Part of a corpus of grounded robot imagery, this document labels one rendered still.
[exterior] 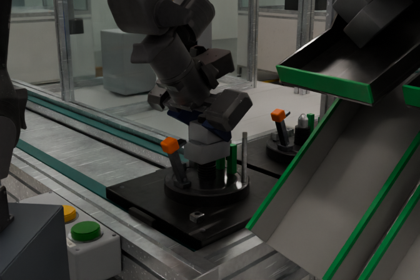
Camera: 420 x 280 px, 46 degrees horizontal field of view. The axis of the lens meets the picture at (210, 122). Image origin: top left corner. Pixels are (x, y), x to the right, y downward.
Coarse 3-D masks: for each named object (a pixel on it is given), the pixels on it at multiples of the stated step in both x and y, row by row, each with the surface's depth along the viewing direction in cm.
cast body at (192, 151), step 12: (204, 120) 77; (192, 132) 79; (204, 132) 76; (192, 144) 77; (204, 144) 77; (216, 144) 78; (228, 144) 80; (192, 156) 78; (204, 156) 77; (216, 156) 78
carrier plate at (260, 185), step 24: (168, 168) 90; (240, 168) 90; (120, 192) 80; (144, 192) 80; (264, 192) 80; (168, 216) 72; (216, 216) 72; (240, 216) 72; (192, 240) 67; (216, 240) 67
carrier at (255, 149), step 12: (300, 120) 96; (312, 120) 100; (276, 132) 100; (288, 132) 101; (300, 132) 96; (252, 144) 103; (264, 144) 103; (276, 144) 98; (300, 144) 96; (240, 156) 96; (252, 156) 96; (264, 156) 96; (276, 156) 94; (288, 156) 92; (252, 168) 92; (264, 168) 90; (276, 168) 90
